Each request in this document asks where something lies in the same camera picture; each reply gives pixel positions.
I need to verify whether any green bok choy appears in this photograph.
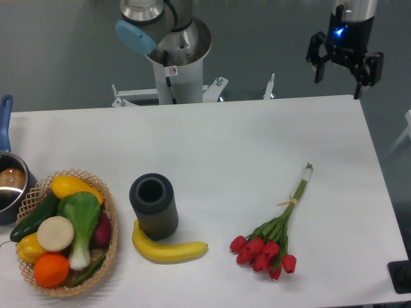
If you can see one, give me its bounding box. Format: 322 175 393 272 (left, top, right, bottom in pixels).
57 192 100 270

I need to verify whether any dark grey ribbed vase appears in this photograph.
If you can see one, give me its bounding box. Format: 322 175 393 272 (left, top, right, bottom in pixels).
129 173 179 241

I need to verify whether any green bean pod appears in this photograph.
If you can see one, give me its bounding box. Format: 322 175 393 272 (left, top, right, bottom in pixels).
70 255 106 287

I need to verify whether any purple sweet potato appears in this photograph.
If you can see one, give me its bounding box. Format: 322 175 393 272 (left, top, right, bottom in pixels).
92 211 111 247

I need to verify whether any yellow bell pepper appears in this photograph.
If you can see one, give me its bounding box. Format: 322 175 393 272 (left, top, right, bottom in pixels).
16 232 48 264

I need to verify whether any beige round radish slice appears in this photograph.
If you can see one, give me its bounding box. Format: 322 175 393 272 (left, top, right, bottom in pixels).
37 216 74 252

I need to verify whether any dark green cucumber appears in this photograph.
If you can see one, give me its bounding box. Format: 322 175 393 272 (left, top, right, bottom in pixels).
10 192 60 243

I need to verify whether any yellow banana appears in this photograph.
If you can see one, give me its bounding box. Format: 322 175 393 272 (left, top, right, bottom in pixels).
132 219 208 264

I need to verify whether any white furniture frame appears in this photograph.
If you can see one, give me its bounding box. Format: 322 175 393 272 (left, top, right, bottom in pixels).
383 110 411 160

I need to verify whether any red tulip bouquet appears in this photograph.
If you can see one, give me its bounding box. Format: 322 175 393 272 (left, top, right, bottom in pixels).
229 163 313 280

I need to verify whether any blue-handled saucepan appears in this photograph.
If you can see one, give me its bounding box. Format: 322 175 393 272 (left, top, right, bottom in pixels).
1 94 37 225

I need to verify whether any orange fruit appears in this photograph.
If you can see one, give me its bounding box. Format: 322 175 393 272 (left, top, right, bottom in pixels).
33 253 70 287

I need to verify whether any yellow squash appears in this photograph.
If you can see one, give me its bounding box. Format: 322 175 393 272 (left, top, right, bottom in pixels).
51 175 104 205

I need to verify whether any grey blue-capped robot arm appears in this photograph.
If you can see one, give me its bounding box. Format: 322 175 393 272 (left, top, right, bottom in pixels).
306 1 385 99

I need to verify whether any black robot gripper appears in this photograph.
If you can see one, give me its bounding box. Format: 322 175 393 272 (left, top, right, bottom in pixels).
306 3 384 99

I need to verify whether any black device at table edge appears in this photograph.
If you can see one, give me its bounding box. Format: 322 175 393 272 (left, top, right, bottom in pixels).
387 260 410 294

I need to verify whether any woven wicker basket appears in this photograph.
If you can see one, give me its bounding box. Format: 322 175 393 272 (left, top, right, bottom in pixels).
17 169 118 297

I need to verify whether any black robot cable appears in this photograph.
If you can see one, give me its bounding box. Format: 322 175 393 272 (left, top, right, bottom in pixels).
162 50 178 105

